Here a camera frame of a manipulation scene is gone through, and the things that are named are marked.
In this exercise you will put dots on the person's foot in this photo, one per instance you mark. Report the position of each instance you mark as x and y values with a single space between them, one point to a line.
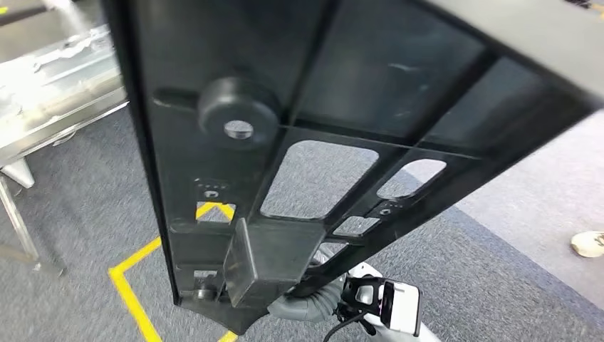
587 244

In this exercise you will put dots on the yellow floor tape outline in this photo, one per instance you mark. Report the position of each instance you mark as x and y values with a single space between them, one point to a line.
127 292

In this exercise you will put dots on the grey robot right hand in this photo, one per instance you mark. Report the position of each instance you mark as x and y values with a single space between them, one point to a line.
322 257

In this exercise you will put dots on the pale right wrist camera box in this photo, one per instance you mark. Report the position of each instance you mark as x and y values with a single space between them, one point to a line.
406 307

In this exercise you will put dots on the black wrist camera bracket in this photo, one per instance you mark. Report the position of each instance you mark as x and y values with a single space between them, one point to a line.
351 288

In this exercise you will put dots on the grey ribbed robot right arm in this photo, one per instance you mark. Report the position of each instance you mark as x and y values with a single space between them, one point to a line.
306 307

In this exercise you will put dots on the stainless steel workbench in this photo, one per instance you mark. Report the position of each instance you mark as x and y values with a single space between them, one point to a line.
56 94

